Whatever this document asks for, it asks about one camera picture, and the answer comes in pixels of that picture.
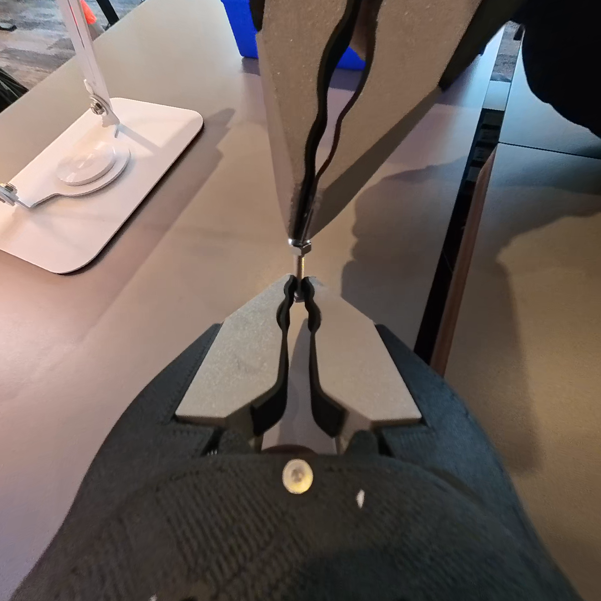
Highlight person's right forearm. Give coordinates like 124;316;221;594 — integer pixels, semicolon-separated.
514;0;601;137

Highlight silver metal bolt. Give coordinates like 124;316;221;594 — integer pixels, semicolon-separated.
291;185;314;302

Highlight blue plastic bin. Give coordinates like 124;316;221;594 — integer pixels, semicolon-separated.
221;0;369;71

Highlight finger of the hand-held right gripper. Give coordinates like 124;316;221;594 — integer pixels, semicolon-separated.
305;0;485;239
255;0;362;240

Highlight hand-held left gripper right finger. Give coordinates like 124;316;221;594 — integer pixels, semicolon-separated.
303;275;423;438

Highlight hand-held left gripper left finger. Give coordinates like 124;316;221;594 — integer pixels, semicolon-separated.
174;274;299;438

